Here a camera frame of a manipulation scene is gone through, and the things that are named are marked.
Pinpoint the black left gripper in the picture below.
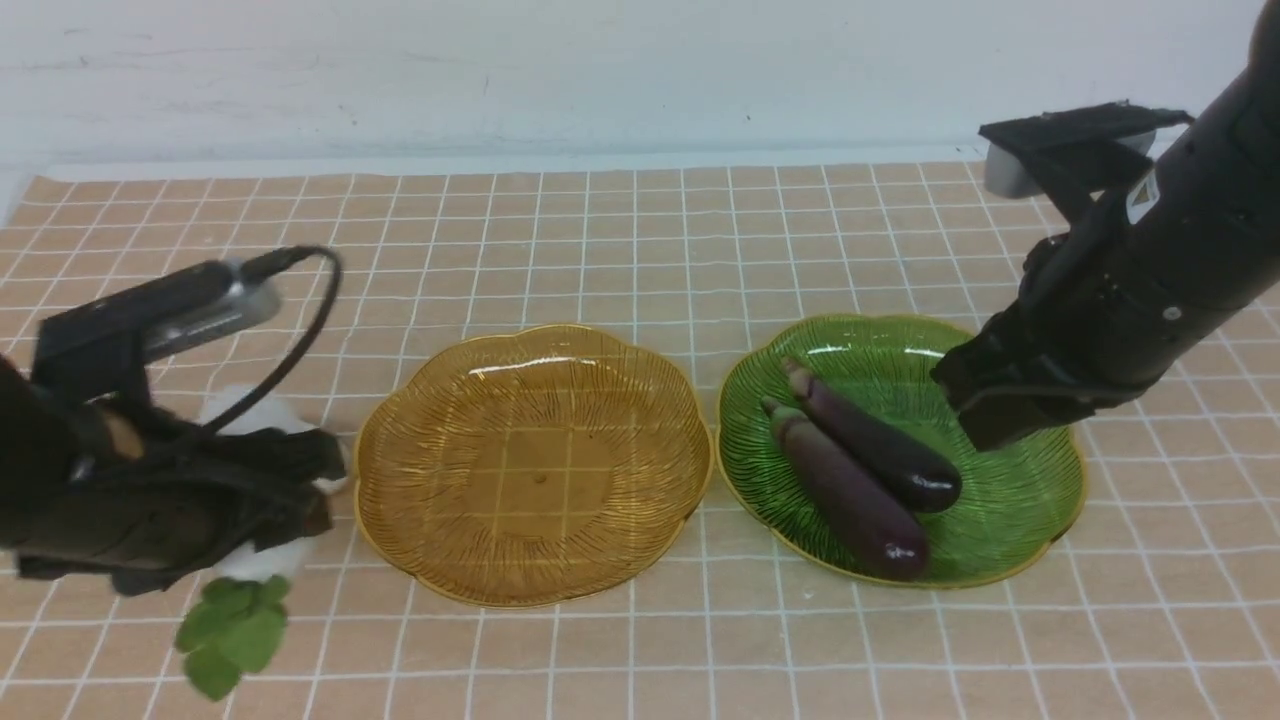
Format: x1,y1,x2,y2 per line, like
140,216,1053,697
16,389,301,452
15,401,342,597

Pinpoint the amber glass plate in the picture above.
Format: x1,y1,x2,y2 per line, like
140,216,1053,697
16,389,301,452
351,325,716,609

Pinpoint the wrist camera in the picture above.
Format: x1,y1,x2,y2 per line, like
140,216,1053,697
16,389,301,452
978,101,1194,224
29,260,282,404

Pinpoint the dark purple eggplant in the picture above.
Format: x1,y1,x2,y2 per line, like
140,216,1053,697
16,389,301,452
782,357,963,514

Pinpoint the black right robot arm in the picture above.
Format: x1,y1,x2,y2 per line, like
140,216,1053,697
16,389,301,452
931,1,1279,451

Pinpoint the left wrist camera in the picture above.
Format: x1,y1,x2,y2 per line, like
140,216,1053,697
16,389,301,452
29,260,282,404

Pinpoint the green glass plate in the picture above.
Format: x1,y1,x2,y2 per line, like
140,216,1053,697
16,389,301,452
717,313,1088,591

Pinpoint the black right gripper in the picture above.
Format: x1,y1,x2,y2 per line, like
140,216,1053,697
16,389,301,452
931,238,1161,452

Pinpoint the light purple eggplant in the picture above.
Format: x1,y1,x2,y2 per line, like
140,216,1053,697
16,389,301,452
760,397,931,582

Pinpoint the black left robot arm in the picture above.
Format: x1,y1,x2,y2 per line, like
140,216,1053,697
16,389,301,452
3,363,348,597

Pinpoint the white radish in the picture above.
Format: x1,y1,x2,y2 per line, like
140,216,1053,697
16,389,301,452
174,538,317,702
196,383,349,496

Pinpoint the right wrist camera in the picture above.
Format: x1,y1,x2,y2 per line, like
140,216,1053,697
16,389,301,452
978,101,1194,224

